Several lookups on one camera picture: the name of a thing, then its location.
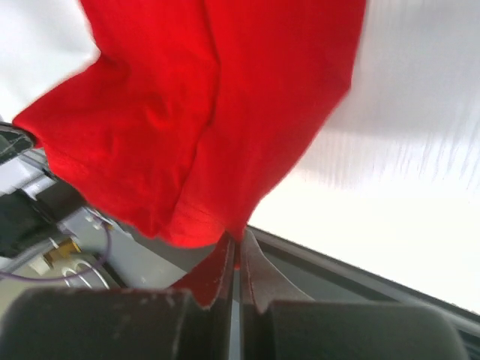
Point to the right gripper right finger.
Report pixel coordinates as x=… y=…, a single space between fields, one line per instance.
x=279 y=321

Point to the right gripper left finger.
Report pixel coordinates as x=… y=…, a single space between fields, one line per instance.
x=188 y=320

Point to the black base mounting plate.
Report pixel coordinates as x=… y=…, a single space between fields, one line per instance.
x=326 y=278

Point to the red t shirt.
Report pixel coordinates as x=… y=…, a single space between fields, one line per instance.
x=195 y=110

